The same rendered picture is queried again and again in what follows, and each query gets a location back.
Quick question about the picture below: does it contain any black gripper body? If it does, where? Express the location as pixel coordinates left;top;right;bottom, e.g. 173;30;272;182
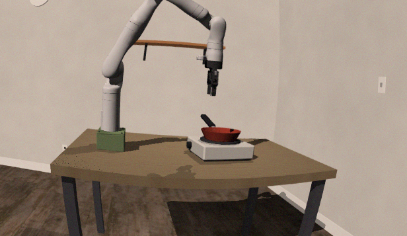
205;60;223;78

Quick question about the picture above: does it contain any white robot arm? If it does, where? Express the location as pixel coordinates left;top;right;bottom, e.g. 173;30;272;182
100;0;227;132

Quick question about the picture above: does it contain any red frying pan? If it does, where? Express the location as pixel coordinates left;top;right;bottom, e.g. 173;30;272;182
201;114;241;142

